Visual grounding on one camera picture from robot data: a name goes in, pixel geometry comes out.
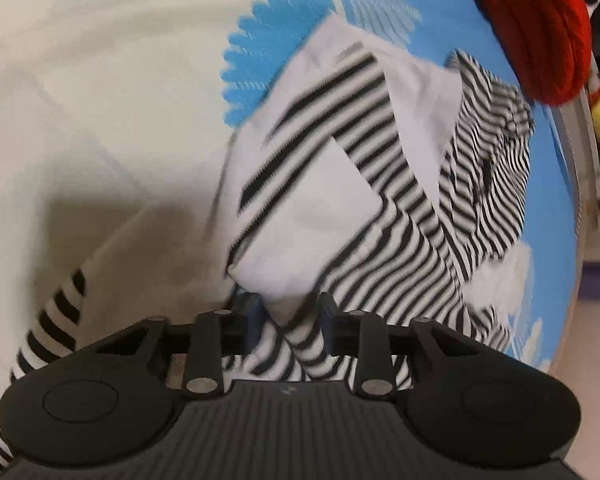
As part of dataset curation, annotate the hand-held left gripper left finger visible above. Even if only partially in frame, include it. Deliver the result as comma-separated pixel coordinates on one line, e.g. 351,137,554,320
96,294,262,397

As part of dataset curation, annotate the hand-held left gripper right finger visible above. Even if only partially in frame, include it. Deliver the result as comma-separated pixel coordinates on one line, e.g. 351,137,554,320
319,291,482,399

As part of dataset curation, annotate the black white striped shirt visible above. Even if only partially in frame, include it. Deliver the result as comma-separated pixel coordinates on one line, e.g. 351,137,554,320
0,14,537,476

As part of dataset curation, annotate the blue white patterned bed sheet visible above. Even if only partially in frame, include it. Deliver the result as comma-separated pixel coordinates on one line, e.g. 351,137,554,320
0,0,587,480

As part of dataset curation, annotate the purple box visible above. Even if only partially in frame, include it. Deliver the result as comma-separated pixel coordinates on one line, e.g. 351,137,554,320
582,262,600,303

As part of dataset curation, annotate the red knit sweater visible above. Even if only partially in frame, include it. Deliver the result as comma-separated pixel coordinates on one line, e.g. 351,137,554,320
445,0,594,107

